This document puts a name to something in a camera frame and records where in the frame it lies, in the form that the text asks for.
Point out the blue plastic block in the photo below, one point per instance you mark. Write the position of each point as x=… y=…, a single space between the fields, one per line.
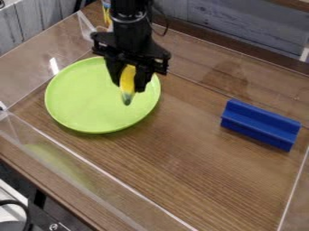
x=264 y=126

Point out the clear acrylic enclosure wall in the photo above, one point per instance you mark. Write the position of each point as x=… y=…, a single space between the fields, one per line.
x=96 y=197

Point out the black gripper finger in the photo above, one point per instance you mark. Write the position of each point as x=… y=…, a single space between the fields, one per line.
x=141 y=77
x=115 y=67

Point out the green round plate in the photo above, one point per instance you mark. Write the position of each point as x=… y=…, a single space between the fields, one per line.
x=82 y=100

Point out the yellow toy banana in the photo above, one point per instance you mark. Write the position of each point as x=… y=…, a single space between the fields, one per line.
x=127 y=84

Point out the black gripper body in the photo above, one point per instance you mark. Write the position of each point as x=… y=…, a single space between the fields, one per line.
x=129 y=44

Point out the yellow blue tin can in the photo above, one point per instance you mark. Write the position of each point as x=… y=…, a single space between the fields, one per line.
x=105 y=4

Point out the clear acrylic corner bracket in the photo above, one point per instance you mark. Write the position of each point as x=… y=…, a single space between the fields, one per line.
x=86 y=28

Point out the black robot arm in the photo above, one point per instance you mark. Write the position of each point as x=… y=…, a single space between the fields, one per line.
x=131 y=10

